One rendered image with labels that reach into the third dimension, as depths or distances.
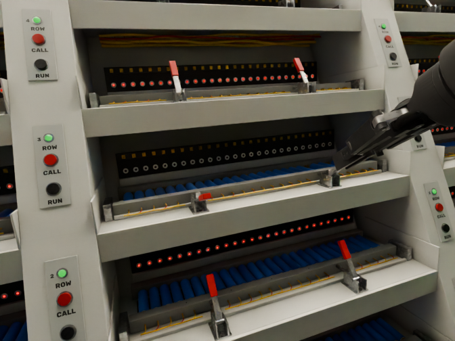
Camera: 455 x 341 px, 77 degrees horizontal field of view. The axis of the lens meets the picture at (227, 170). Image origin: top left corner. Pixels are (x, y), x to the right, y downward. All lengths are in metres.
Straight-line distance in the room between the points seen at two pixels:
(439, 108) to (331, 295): 0.36
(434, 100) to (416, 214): 0.37
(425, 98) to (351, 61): 0.43
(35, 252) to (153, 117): 0.26
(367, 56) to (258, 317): 0.60
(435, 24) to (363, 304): 0.71
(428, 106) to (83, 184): 0.46
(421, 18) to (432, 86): 0.56
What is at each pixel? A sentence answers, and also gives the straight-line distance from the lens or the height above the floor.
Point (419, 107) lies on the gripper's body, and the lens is 0.41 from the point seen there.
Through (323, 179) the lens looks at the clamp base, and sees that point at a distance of 0.60.
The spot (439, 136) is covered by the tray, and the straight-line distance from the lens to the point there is 1.09.
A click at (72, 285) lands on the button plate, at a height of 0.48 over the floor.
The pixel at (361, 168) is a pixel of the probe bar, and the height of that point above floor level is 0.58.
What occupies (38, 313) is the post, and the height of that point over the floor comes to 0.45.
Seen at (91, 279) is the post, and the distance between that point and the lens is 0.47.
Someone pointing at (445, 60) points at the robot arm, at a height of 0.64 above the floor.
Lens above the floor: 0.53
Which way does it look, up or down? 9 degrees up
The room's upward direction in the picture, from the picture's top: 11 degrees counter-clockwise
